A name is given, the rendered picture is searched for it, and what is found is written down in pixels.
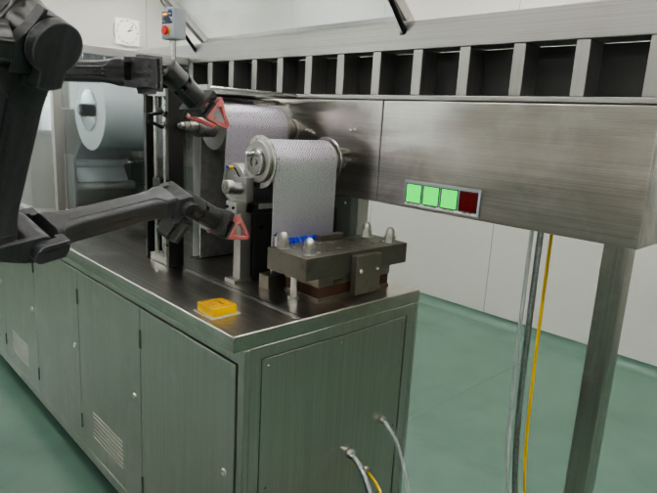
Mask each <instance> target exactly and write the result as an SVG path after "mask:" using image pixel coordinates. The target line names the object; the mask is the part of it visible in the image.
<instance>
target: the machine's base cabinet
mask: <svg viewBox="0 0 657 493"><path fill-rule="evenodd" d="M417 309H418V302H415V303H411V304H408V305H404V306H401V307H397V308H394V309H390V310H387V311H383V312H379V313H376V314H372V315H370V316H366V317H363V318H359V319H356V320H352V321H349V322H345V323H341V324H338V325H334V326H331V327H327V328H324V329H320V330H317V331H314V332H310V333H307V334H303V335H300V336H294V337H290V338H287V339H283V340H279V341H276V342H272V343H269V344H265V345H262V346H258V347H255V348H251V349H248V350H245V351H241V352H238V353H232V352H230V351H228V350H227V349H225V348H223V347H221V346H220V345H218V344H216V343H214V342H213V341H211V340H209V339H208V338H206V337H204V336H202V335H200V334H198V333H196V332H195V331H193V330H191V329H189V328H188V327H186V326H184V325H183V324H181V323H179V322H177V321H176V320H174V319H172V318H170V317H169V316H167V315H165V314H163V313H162V312H160V311H158V310H156V309H155V308H153V307H151V306H150V305H148V304H146V303H145V302H144V301H142V300H140V299H138V298H137V297H135V296H133V295H131V294H130V293H128V292H126V291H124V290H122V289H120V288H119V287H117V286H115V285H113V284H112V283H110V282H108V281H106V280H105V279H103V278H101V277H99V276H98V275H96V274H94V273H92V272H91V271H89V270H87V269H86V268H84V267H82V266H80V265H79V264H77V263H75V262H73V261H72V260H70V259H68V258H66V257H64V258H61V259H58V260H54V261H51V262H48V263H45V264H37V263H36V262H35V263H26V264H24V263H9V262H0V354H1V355H2V356H3V357H4V358H5V360H6V361H7V362H8V363H9V364H10V365H11V367H12V368H13V369H14V370H15V371H16V373H17V374H18V375H19V376H20V377H21V378H22V380H23V381H24V382H25V383H26V384H27V386H28V387H29V388H30V389H31V390H32V391H33V393H34V394H35V395H36V396H37V397H38V398H39V400H40V401H41V402H42V403H43V404H44V405H45V407H46V408H47V409H48V410H49V411H50V412H51V414H52V415H53V416H54V417H55V418H56V420H57V421H58V422H59V423H60V424H61V425H62V427H63V428H64V429H65V430H66V431H67V433H68V434H69V435H70V436H71V437H72V438H73V440H74V441H75V442H76V443H77V444H78V445H79V447H80V448H81V449H82V450H83V451H84V452H85V454H86V455H87V456H88V457H89V458H90V459H91V461H92V462H93V463H94V464H95V465H96V467H97V468H98V469H99V470H100V471H101V472H102V474H103V475H104V476H105V477H106V478H107V479H108V481H109V482H110V483H111V484H112V485H113V487H114V488H115V489H116V490H117V491H118V492H119V493H367V492H366V488H365V485H364V482H363V480H362V478H361V475H360V473H359V471H358V469H357V467H356V466H355V464H354V463H353V461H352V460H349V459H348V458H346V452H347V451H348V449H350V448H352V449H354V450H355V451H356V456H357V458H358V459H359V460H360V462H361V463H362V465H363V467H364V466H367V467H369V468H370V473H371V474H372V476H373V477H374V479H375V480H376V482H377V484H378V486H379V487H380V490H381V492H382V493H401V487H402V477H403V470H402V465H401V461H400V457H399V454H398V450H397V447H396V445H395V442H394V439H393V437H392V436H391V434H390V432H389V430H388V429H387V427H386V426H385V425H383V424H381V423H380V422H379V418H380V417H381V416H384V417H386V418H387V422H388V423H389V425H390V426H391V428H392V429H393V431H394V433H395V435H396V437H397V439H398V442H399V444H400V447H401V450H402V453H403V457H404V456H405V445H406V435H407V424H408V414H409V403H410V393H411V382H412V371H413V361H414V350H415V340H416V319H417Z"/></svg>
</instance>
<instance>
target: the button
mask: <svg viewBox="0 0 657 493"><path fill-rule="evenodd" d="M197 310H198V311H200V312H202V313H204V314H206V315H208V316H210V317H212V318H214V317H219V316H223V315H228V314H232V313H237V305H236V304H235V303H233V302H232V301H230V300H227V299H225V298H223V297H218V298H213V299H208V300H204V301H199V302H198V303H197Z"/></svg>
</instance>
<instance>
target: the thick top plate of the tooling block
mask: <svg viewBox="0 0 657 493"><path fill-rule="evenodd" d="M395 241H396V240H395ZM314 242H315V248H316V255H315V256H305V255H302V252H303V247H304V243H305V242H304V243H296V244H289V247H290V248H289V249H278V248H277V247H276V246H268V257H267V268H268V269H271V270H273V271H276V272H279V273H282V274H284V275H287V276H290V277H292V278H294V279H297V280H300V281H303V282H310V281H315V280H320V279H324V278H329V277H334V276H339V275H344V274H349V273H351V266H352V255H356V254H362V253H368V252H374V251H379V252H381V265H380V267H383V266H387V265H392V264H397V263H402V262H406V252H407V243H405V242H401V241H396V243H394V244H390V243H385V242H384V237H381V236H377V235H373V234H372V237H370V238H366V237H361V235H354V236H346V237H344V239H340V240H333V241H325V242H318V241H314Z"/></svg>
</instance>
